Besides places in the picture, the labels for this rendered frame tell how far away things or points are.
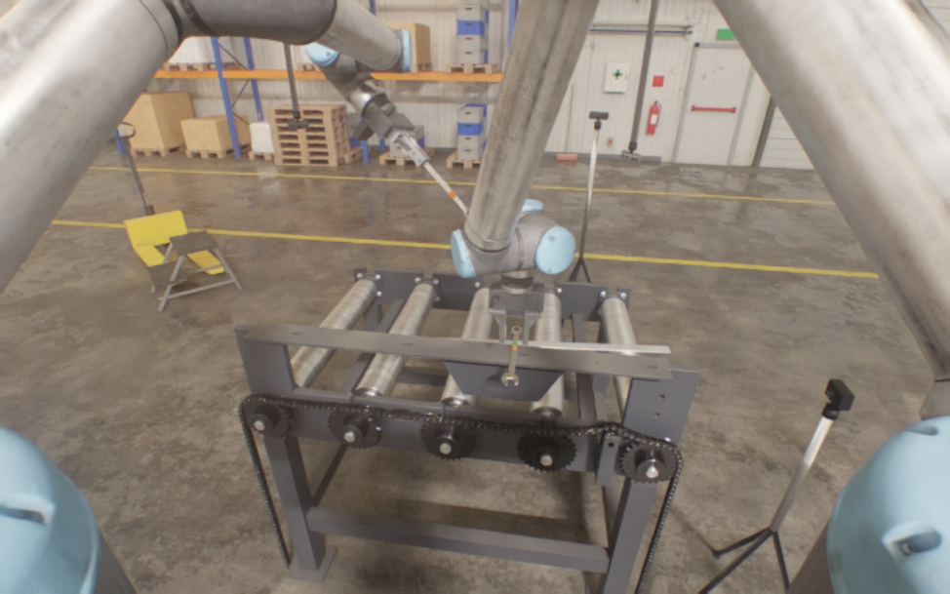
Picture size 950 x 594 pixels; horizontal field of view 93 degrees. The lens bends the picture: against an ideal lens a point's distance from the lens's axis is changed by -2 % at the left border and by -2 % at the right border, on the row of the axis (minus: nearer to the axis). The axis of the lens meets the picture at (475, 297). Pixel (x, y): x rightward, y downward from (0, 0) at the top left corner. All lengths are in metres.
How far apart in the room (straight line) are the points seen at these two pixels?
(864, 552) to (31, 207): 0.56
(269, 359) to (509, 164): 1.08
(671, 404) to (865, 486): 1.15
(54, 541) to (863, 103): 0.52
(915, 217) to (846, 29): 0.15
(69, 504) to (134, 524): 2.49
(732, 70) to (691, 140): 1.37
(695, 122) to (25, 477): 10.44
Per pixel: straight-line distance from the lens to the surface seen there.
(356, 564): 2.27
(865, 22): 0.47
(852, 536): 0.28
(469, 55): 8.75
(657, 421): 1.45
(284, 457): 1.79
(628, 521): 1.71
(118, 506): 2.89
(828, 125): 0.45
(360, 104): 1.26
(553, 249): 0.88
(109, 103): 0.56
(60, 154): 0.51
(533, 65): 0.60
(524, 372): 1.34
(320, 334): 1.41
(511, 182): 0.70
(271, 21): 0.65
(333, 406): 1.51
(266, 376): 1.60
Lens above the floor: 1.89
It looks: 28 degrees down
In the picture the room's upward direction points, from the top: 1 degrees clockwise
